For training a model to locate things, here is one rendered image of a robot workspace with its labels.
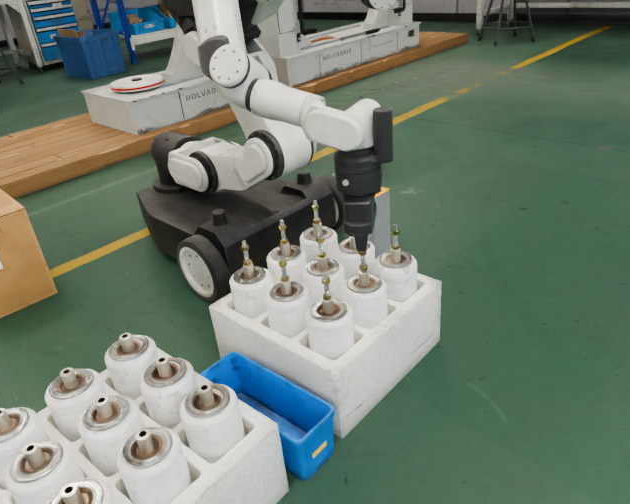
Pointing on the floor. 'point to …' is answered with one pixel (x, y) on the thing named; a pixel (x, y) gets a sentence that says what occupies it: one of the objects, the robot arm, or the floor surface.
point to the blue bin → (281, 411)
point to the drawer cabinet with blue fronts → (44, 28)
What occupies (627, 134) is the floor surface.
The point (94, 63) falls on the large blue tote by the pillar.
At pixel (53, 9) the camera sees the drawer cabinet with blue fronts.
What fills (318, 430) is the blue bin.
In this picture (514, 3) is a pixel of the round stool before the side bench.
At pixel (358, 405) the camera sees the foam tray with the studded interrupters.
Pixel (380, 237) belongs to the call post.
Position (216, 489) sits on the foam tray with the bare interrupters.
